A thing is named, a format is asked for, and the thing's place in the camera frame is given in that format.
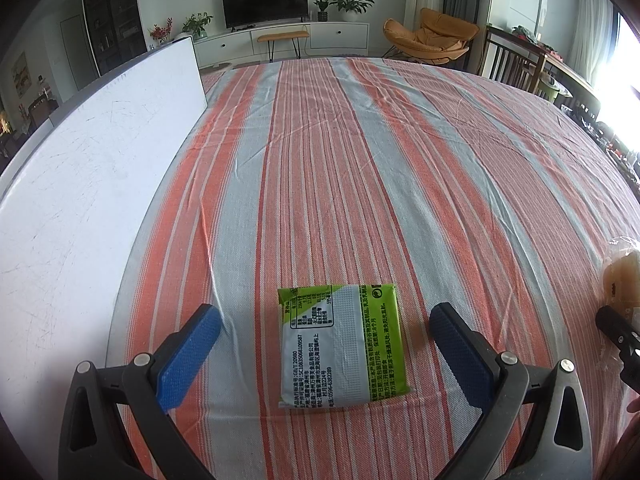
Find green white packet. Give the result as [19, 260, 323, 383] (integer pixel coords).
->
[276, 282, 413, 411]

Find wooden bench with metal legs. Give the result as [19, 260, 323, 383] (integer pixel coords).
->
[257, 29, 311, 63]

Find white television cabinet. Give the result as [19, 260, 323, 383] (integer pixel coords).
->
[172, 20, 371, 68]

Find dark wooden slatted chair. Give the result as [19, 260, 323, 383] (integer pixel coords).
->
[477, 25, 548, 93]

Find white sheer curtain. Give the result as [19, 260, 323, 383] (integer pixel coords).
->
[575, 0, 618, 86]

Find black display cabinet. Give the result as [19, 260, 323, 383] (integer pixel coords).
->
[81, 0, 148, 78]

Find white cardboard storage box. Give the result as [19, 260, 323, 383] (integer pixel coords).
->
[0, 35, 208, 461]

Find orange lounge chair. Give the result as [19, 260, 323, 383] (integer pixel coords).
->
[383, 7, 480, 66]

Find light green stool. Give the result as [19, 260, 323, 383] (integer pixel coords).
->
[537, 77, 571, 103]

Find orange grey striped tablecloth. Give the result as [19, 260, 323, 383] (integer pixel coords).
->
[100, 57, 640, 480]

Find framed wall picture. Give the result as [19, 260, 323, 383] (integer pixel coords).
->
[11, 52, 30, 96]

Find green plant in white pot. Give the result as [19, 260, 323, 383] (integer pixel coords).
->
[181, 11, 213, 40]

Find row of cluttered goods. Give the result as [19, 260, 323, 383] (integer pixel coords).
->
[555, 100, 640, 186]

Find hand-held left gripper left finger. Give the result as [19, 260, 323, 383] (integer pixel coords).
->
[59, 302, 223, 480]

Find black flat television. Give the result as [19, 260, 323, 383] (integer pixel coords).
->
[221, 0, 309, 30]

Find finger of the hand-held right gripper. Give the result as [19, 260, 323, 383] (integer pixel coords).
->
[595, 305, 640, 392]

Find clear bag of bread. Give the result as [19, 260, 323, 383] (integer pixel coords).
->
[597, 237, 640, 371]

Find red flowers in vase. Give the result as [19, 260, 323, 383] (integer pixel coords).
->
[149, 17, 175, 46]

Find large leafy potted plant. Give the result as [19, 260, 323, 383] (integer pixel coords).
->
[329, 0, 375, 23]

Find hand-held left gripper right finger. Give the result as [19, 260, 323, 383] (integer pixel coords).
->
[429, 301, 586, 480]

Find wooden side table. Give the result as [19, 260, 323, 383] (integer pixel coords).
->
[520, 35, 601, 106]

